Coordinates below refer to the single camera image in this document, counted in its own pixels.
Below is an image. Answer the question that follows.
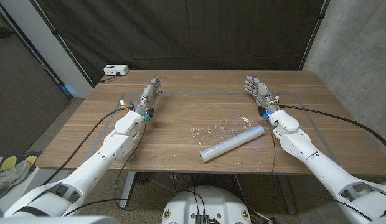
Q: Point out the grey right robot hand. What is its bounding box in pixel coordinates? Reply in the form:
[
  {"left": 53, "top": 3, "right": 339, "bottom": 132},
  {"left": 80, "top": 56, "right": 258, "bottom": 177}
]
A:
[{"left": 244, "top": 74, "right": 280, "bottom": 116}]

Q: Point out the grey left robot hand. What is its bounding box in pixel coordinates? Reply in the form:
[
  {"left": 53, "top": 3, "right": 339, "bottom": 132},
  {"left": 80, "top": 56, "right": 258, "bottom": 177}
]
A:
[{"left": 133, "top": 73, "right": 163, "bottom": 116}]

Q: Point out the clear plastic wrap sheet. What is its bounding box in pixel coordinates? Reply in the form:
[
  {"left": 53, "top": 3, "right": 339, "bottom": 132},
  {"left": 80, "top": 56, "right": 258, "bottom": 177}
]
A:
[{"left": 189, "top": 115, "right": 253, "bottom": 146}]

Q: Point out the grey plastic wrap roll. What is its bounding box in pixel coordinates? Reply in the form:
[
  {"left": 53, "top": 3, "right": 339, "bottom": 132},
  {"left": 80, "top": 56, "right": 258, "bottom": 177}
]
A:
[{"left": 199, "top": 124, "right": 266, "bottom": 163}]

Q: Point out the white power strip box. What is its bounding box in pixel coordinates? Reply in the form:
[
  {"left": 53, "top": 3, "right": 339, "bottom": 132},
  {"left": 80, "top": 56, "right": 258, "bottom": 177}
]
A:
[{"left": 103, "top": 64, "right": 129, "bottom": 77}]

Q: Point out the black backdrop curtain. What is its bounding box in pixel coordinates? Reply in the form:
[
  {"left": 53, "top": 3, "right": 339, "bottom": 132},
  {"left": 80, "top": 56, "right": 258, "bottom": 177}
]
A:
[{"left": 35, "top": 0, "right": 326, "bottom": 85}]

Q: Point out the black backdrop stand pole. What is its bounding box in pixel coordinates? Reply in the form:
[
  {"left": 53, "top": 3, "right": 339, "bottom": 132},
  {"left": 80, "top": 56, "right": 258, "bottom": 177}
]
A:
[
  {"left": 29, "top": 0, "right": 96, "bottom": 88},
  {"left": 298, "top": 0, "right": 331, "bottom": 71}
]

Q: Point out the grey table leg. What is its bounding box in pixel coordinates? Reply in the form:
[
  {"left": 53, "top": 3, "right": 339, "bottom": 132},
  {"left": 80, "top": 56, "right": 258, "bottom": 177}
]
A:
[
  {"left": 120, "top": 171, "right": 138, "bottom": 209},
  {"left": 276, "top": 174, "right": 297, "bottom": 215}
]

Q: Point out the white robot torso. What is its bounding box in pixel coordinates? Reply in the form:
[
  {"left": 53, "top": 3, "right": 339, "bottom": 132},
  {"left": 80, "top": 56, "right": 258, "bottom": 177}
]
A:
[{"left": 161, "top": 185, "right": 252, "bottom": 224}]

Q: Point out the grey sneaker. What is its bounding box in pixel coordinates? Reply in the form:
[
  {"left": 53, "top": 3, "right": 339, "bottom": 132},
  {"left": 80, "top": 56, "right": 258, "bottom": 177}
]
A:
[{"left": 0, "top": 161, "right": 31, "bottom": 202}]

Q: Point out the black power strip cable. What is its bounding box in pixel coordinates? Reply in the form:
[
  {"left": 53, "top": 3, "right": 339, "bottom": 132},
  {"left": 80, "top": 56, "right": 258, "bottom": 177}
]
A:
[{"left": 98, "top": 73, "right": 121, "bottom": 84}]

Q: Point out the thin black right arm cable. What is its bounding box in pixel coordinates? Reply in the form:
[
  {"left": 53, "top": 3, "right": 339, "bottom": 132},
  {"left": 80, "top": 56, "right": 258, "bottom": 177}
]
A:
[{"left": 266, "top": 119, "right": 276, "bottom": 174}]

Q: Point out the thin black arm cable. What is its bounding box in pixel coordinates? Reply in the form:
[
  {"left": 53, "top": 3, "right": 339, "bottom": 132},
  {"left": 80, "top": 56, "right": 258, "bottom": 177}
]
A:
[
  {"left": 62, "top": 119, "right": 148, "bottom": 217},
  {"left": 266, "top": 119, "right": 276, "bottom": 174}
]

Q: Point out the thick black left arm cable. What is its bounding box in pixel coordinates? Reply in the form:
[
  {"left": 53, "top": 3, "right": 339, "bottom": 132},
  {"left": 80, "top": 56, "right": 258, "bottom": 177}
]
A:
[{"left": 42, "top": 106, "right": 134, "bottom": 186}]

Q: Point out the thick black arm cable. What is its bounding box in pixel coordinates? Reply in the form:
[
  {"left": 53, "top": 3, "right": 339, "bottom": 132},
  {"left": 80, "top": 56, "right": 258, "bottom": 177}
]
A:
[
  {"left": 279, "top": 105, "right": 386, "bottom": 155},
  {"left": 42, "top": 106, "right": 134, "bottom": 186}
]

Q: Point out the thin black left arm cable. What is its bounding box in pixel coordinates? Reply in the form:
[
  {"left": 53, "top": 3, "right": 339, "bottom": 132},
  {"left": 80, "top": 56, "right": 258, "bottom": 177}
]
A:
[{"left": 62, "top": 119, "right": 148, "bottom": 217}]

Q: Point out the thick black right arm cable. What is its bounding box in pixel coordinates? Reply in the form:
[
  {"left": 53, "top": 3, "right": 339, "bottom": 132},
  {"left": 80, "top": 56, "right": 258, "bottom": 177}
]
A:
[{"left": 279, "top": 105, "right": 386, "bottom": 155}]

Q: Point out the black door handle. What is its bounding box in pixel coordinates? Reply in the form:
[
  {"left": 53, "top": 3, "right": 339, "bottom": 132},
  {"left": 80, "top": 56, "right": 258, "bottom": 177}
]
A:
[{"left": 0, "top": 27, "right": 14, "bottom": 40}]

